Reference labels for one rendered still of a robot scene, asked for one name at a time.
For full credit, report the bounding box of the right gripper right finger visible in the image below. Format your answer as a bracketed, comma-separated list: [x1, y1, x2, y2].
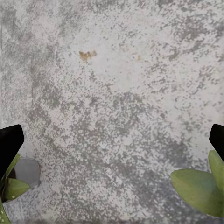
[209, 124, 224, 162]

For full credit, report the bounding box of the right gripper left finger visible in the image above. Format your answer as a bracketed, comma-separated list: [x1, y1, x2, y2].
[0, 124, 24, 180]

